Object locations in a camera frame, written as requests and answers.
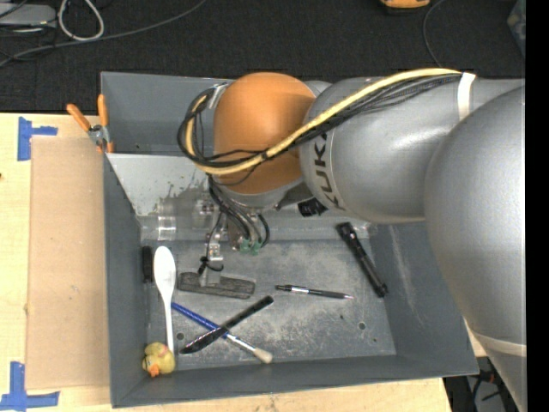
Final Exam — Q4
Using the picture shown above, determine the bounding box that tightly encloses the yellow rubber duck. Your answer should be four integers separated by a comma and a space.
141, 342, 178, 379

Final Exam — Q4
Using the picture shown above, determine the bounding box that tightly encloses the black marker pen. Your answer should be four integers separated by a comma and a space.
178, 294, 275, 356

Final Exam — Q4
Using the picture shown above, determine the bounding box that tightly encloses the clear plastic cup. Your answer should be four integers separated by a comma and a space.
155, 215, 178, 242

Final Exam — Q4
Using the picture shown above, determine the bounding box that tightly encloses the blue handled paintbrush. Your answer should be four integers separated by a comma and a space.
170, 301, 275, 365

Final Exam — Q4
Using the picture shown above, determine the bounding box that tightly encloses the small black rectangular bar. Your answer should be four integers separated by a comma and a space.
142, 245, 154, 284

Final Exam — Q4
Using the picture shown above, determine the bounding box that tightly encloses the grey metal bin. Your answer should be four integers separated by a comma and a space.
99, 70, 480, 409

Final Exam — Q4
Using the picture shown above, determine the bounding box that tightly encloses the black cylinder on white bracket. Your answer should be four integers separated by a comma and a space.
297, 197, 330, 219

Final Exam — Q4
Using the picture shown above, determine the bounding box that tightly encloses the brown cardboard board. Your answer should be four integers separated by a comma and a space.
24, 135, 113, 392

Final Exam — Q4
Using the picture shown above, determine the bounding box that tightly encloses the black flashlight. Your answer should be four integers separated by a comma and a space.
335, 221, 389, 299

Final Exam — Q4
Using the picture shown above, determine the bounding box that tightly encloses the white plastic spoon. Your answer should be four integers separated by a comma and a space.
153, 245, 178, 356

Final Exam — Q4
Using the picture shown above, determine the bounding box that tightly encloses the dark grey flat block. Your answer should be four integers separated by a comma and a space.
177, 270, 256, 300

